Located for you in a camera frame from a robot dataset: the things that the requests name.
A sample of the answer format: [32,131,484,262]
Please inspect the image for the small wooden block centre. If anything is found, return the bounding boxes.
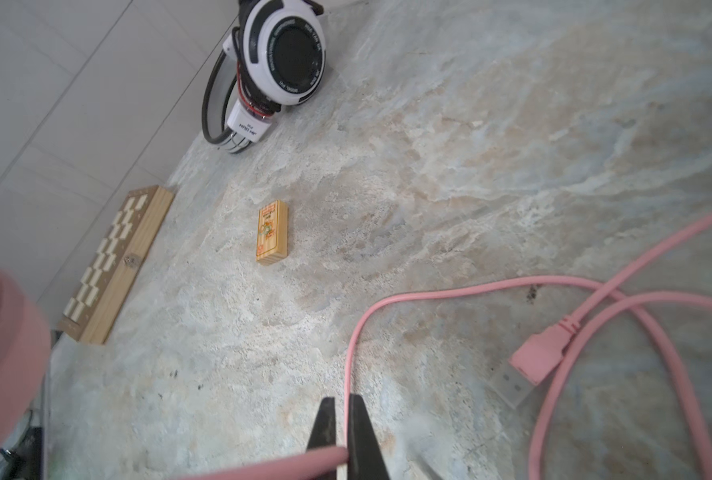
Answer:
[256,200,289,265]

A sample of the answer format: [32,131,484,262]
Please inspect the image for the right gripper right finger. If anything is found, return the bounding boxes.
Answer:
[347,394,390,480]

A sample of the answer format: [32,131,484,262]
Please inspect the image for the wooden chessboard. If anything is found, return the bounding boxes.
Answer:
[58,185,175,345]

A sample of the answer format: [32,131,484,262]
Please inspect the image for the black white headphones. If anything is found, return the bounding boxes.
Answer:
[201,0,326,154]

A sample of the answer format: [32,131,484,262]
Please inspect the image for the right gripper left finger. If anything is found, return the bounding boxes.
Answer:
[306,397,337,453]

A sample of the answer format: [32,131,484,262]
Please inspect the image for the pink headphones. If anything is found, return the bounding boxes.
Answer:
[0,270,51,447]

